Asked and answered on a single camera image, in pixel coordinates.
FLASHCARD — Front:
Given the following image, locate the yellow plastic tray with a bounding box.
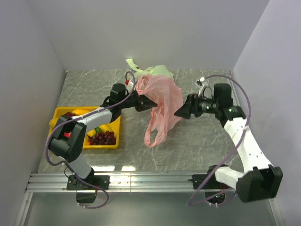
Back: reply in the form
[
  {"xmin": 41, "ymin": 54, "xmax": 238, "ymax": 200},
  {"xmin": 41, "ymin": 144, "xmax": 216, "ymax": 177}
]
[{"xmin": 48, "ymin": 106, "xmax": 121, "ymax": 149}]

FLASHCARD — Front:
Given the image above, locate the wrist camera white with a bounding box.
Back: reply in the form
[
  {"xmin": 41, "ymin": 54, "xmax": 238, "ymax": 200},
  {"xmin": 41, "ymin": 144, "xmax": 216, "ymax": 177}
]
[
  {"xmin": 195, "ymin": 77, "xmax": 208, "ymax": 96},
  {"xmin": 126, "ymin": 79, "xmax": 136, "ymax": 92}
]

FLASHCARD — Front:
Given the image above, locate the red apple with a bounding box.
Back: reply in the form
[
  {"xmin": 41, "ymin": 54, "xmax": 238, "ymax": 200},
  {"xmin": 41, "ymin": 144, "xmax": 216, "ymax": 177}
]
[{"xmin": 64, "ymin": 112, "xmax": 76, "ymax": 117}]

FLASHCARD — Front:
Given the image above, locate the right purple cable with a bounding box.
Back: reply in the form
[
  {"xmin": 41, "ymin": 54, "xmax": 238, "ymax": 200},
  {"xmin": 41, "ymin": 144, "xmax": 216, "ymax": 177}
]
[{"xmin": 188, "ymin": 74, "xmax": 252, "ymax": 208}]

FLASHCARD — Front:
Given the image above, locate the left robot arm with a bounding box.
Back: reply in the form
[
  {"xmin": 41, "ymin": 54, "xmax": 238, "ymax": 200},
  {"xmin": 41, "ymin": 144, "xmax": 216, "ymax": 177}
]
[{"xmin": 45, "ymin": 83, "xmax": 157, "ymax": 189}]

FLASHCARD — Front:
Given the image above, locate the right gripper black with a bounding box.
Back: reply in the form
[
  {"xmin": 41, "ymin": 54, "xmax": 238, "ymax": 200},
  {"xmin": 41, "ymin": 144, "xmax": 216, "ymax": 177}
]
[{"xmin": 174, "ymin": 92, "xmax": 220, "ymax": 119}]

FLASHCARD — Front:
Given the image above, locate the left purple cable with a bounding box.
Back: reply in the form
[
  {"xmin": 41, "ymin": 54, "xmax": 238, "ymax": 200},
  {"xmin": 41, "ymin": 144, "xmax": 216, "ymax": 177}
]
[{"xmin": 44, "ymin": 72, "xmax": 138, "ymax": 167}]

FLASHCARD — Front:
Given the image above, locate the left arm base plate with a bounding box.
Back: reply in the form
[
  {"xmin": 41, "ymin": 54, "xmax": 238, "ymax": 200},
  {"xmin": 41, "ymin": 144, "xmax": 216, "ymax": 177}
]
[{"xmin": 66, "ymin": 175, "xmax": 110, "ymax": 191}]

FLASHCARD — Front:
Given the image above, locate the yellow lemon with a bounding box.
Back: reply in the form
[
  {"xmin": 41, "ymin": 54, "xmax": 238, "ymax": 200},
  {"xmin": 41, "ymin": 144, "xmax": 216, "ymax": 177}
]
[{"xmin": 49, "ymin": 118, "xmax": 58, "ymax": 128}]

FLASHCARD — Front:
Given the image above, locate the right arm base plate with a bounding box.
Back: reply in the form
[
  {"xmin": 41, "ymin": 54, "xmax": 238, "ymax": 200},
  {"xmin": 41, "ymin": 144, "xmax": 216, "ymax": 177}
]
[{"xmin": 188, "ymin": 173, "xmax": 230, "ymax": 190}]

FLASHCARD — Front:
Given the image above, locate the right side aluminium rail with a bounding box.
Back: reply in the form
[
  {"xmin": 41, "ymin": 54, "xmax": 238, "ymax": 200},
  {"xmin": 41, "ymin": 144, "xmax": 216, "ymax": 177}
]
[{"xmin": 224, "ymin": 70, "xmax": 257, "ymax": 158}]

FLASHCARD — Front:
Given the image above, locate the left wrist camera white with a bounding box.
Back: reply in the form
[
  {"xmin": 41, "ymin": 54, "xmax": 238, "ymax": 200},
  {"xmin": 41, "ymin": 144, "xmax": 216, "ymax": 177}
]
[{"xmin": 126, "ymin": 79, "xmax": 136, "ymax": 92}]

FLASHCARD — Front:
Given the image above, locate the green plastic bag with fruits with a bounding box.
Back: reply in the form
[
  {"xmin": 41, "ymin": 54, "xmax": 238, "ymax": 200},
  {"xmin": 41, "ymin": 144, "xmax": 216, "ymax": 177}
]
[{"xmin": 126, "ymin": 59, "xmax": 174, "ymax": 79}]

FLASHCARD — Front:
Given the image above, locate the aluminium mounting rail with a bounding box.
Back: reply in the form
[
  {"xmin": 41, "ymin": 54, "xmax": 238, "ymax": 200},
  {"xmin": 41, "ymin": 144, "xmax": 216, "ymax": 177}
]
[{"xmin": 25, "ymin": 171, "xmax": 206, "ymax": 193}]

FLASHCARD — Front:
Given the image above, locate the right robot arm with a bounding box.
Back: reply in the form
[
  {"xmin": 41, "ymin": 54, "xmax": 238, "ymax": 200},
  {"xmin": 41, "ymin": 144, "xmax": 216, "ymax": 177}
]
[{"xmin": 175, "ymin": 83, "xmax": 283, "ymax": 203}]

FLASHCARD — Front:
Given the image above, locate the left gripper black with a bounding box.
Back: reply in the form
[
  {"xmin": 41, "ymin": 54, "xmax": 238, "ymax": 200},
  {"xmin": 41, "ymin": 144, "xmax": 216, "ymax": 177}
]
[{"xmin": 119, "ymin": 88, "xmax": 158, "ymax": 112}]

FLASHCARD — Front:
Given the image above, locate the yellow mango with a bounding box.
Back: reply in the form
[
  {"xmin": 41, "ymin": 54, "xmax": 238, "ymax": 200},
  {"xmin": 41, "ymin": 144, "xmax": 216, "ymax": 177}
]
[{"xmin": 71, "ymin": 109, "xmax": 89, "ymax": 116}]

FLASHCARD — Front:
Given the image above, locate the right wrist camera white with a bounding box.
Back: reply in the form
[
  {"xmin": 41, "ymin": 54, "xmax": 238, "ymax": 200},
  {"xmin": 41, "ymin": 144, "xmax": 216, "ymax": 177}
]
[{"xmin": 195, "ymin": 77, "xmax": 208, "ymax": 96}]

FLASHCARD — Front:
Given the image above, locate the purple grape bunch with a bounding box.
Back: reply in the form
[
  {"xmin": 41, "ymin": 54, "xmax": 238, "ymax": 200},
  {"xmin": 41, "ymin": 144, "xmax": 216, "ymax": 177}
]
[{"xmin": 88, "ymin": 131, "xmax": 117, "ymax": 145}]

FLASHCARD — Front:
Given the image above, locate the pink plastic bag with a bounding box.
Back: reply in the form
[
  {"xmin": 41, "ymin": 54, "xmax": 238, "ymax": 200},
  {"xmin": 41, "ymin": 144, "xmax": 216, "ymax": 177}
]
[{"xmin": 136, "ymin": 74, "xmax": 183, "ymax": 147}]

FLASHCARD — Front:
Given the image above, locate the purple cable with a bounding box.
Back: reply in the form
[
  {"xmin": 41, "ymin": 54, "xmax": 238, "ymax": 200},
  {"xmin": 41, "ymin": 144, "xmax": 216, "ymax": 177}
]
[
  {"xmin": 44, "ymin": 72, "xmax": 138, "ymax": 167},
  {"xmin": 188, "ymin": 74, "xmax": 252, "ymax": 208}
]

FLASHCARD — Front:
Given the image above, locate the yellow banana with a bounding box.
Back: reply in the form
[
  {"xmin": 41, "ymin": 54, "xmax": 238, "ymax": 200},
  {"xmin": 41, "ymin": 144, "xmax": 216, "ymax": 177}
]
[{"xmin": 86, "ymin": 125, "xmax": 111, "ymax": 137}]

